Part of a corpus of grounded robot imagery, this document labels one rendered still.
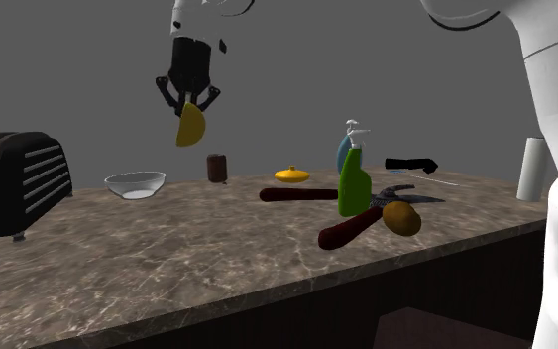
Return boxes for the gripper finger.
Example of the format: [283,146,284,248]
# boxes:
[155,74,186,118]
[194,85,222,112]

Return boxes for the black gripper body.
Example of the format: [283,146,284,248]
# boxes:
[167,36,212,96]

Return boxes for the yellow half-round slice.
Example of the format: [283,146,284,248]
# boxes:
[175,100,208,149]

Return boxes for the dark brown cylindrical cup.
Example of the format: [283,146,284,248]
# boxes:
[206,153,229,184]

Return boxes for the clear glass bowl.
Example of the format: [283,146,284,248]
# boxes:
[103,171,167,201]

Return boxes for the yellow flat round lid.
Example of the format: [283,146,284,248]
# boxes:
[273,166,311,184]

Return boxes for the blue spray bottle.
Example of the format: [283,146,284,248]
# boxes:
[336,119,365,175]

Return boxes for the green spray bottle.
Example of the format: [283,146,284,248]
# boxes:
[337,128,373,218]

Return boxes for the black toaster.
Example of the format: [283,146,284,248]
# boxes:
[0,131,74,243]

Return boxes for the black elongated object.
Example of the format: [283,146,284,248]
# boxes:
[385,157,440,175]

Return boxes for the brown potato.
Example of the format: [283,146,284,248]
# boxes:
[382,200,423,238]

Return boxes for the thin white stick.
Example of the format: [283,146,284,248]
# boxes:
[405,173,460,187]

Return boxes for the white paper towel roll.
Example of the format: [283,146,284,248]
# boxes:
[515,137,549,202]

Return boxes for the dark red handled garden shears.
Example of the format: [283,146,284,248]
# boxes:
[259,183,447,252]

